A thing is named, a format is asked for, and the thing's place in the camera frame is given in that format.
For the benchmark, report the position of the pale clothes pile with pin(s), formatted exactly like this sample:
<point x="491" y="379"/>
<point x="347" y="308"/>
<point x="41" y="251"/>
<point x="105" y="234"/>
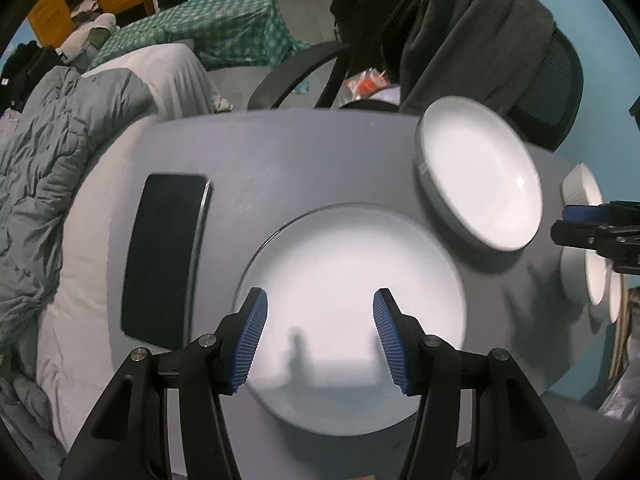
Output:
<point x="87" y="35"/>

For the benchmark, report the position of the white plastic bag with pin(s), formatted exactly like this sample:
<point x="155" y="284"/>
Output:
<point x="620" y="400"/>

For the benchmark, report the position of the black clothes pile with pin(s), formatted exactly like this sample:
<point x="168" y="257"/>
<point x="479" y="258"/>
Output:
<point x="25" y="75"/>

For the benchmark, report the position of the dark grey fleece robe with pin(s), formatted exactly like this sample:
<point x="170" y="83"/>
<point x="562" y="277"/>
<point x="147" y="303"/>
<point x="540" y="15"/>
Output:
<point x="450" y="35"/>

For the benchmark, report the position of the white deep plate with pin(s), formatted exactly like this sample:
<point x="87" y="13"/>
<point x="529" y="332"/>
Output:
<point x="480" y="175"/>

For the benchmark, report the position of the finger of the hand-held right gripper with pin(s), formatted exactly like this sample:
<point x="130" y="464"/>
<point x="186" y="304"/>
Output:
<point x="582" y="212"/>
<point x="575" y="234"/>

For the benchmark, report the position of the grey quilted duvet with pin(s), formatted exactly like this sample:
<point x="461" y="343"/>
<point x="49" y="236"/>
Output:
<point x="50" y="185"/>

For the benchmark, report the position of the stack of small white dishes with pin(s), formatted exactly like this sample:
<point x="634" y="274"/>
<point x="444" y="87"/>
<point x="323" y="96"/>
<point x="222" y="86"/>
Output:
<point x="592" y="187"/>

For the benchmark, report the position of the orange snack packet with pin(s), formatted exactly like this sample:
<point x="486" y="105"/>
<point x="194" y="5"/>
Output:
<point x="367" y="82"/>

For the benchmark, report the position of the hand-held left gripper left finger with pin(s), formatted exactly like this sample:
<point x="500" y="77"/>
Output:
<point x="247" y="345"/>

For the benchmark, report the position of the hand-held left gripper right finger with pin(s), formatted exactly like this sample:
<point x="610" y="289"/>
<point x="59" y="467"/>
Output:
<point x="392" y="345"/>

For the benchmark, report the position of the white pillow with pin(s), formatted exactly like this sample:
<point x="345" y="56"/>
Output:
<point x="165" y="75"/>

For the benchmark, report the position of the large white plate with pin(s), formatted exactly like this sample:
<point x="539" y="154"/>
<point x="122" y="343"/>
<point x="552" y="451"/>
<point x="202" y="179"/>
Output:
<point x="340" y="270"/>

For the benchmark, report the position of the green checked cloth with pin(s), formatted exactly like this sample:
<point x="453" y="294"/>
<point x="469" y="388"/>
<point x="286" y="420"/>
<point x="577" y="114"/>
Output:
<point x="225" y="25"/>

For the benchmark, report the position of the black office chair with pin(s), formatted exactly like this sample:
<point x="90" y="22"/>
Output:
<point x="555" y="90"/>

